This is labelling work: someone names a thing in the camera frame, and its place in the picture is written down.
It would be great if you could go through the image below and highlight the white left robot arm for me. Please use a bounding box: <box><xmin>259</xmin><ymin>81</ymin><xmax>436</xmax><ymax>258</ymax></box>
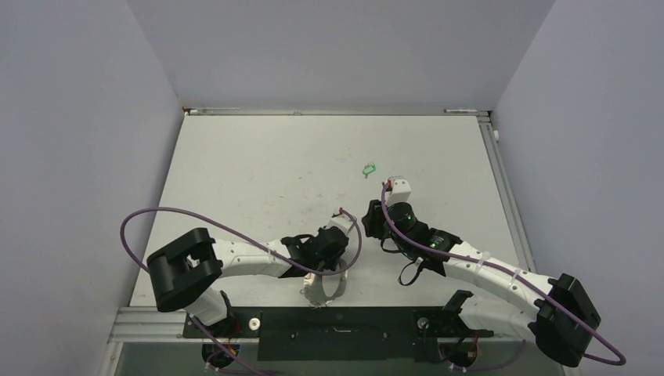
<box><xmin>146</xmin><ymin>223</ymin><xmax>350</xmax><ymax>337</ymax></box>

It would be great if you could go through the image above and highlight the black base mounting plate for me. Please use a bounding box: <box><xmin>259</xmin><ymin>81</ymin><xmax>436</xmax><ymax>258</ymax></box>
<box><xmin>208</xmin><ymin>306</ymin><xmax>494</xmax><ymax>362</ymax></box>

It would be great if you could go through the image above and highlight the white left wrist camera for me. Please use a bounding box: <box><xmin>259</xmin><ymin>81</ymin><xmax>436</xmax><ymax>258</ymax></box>
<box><xmin>325</xmin><ymin>208</ymin><xmax>355</xmax><ymax>235</ymax></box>

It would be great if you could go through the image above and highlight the white marker pen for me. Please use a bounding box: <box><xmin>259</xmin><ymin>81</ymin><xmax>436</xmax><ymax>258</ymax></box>
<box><xmin>444</xmin><ymin>109</ymin><xmax>479</xmax><ymax>114</ymax></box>

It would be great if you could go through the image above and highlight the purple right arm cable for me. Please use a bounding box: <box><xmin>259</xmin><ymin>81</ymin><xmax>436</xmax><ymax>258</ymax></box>
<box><xmin>380</xmin><ymin>184</ymin><xmax>627</xmax><ymax>374</ymax></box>

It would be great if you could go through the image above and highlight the green key tag with key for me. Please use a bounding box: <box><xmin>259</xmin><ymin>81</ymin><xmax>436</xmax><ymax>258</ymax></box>
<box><xmin>362</xmin><ymin>162</ymin><xmax>377</xmax><ymax>179</ymax></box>

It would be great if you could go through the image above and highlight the aluminium table frame rail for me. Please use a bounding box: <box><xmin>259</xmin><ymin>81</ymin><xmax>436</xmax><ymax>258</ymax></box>
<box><xmin>476</xmin><ymin>111</ymin><xmax>536</xmax><ymax>272</ymax></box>

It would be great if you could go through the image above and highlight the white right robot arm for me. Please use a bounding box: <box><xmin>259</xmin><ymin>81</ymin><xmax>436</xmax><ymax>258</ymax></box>
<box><xmin>361</xmin><ymin>200</ymin><xmax>601</xmax><ymax>367</ymax></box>

